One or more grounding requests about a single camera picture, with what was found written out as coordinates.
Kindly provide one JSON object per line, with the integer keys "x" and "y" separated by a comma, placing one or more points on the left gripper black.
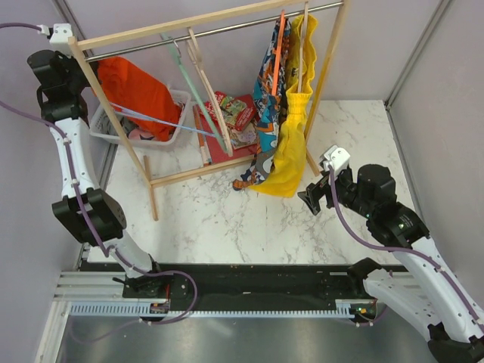
{"x": 63, "y": 60}

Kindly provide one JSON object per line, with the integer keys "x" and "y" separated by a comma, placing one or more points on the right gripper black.
{"x": 311, "y": 196}

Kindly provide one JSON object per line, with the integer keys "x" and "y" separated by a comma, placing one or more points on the orange shorts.
{"x": 129, "y": 86}

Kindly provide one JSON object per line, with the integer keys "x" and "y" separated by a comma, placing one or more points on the blue wire hanger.
{"x": 131, "y": 113}

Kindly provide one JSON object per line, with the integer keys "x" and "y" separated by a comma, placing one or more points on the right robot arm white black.
{"x": 446, "y": 316}

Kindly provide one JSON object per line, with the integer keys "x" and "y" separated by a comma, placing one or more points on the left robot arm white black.
{"x": 90, "y": 214}

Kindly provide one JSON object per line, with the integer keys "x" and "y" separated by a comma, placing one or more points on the yellow shorts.
{"x": 290, "y": 156}

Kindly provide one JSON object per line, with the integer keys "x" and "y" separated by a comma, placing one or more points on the colourful patterned shorts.
{"x": 268, "y": 110}

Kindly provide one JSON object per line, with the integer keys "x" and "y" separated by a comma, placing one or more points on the mint green plastic hanger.
{"x": 177, "y": 57}

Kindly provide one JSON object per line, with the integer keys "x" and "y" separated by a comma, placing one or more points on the light wooden hanger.
{"x": 197, "y": 59}

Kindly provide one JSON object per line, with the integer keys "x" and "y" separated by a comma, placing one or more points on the wooden hanger with yellow shorts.
{"x": 303, "y": 31}

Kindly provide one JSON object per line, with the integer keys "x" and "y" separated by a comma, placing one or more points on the orange plastic hanger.
{"x": 278, "y": 54}

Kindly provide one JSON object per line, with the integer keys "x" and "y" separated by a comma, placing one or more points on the white plastic laundry basket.
{"x": 101, "y": 127}

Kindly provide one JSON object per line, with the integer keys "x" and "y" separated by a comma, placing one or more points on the small illustrated booklet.
{"x": 244, "y": 138}

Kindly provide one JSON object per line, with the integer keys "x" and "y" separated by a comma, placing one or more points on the large red book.
{"x": 218, "y": 156}

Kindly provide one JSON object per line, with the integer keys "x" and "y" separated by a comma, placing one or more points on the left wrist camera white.
{"x": 60, "y": 36}

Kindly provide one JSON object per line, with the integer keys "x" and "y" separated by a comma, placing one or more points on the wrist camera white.
{"x": 335, "y": 158}
{"x": 60, "y": 36}

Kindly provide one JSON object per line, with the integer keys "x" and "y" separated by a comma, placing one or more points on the wooden clothes rack frame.
{"x": 78, "y": 48}

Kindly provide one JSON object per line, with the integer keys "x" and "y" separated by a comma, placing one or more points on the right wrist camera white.
{"x": 335, "y": 158}

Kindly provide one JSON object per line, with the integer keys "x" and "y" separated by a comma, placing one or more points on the metal hanging rail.
{"x": 211, "y": 32}

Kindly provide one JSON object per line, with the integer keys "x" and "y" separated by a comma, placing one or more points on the aluminium corner post left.
{"x": 102, "y": 151}

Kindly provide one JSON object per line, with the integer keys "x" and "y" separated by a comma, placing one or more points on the aluminium corner post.
{"x": 428, "y": 32}
{"x": 102, "y": 151}

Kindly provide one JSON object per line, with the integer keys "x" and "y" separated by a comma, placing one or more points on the white slotted cable duct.
{"x": 152, "y": 310}

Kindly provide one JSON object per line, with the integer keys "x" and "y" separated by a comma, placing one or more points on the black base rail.
{"x": 248, "y": 287}

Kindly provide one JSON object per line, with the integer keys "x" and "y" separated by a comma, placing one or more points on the aluminium corner post right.
{"x": 428, "y": 32}

